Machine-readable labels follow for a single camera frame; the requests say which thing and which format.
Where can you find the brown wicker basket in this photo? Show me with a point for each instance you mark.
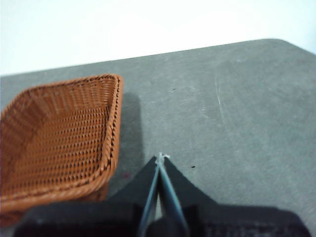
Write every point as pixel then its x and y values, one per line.
pixel 61 135

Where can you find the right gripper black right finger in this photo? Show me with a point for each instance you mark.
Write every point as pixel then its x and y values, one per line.
pixel 222 219

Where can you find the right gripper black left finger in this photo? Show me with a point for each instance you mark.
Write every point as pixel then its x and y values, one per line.
pixel 103 217

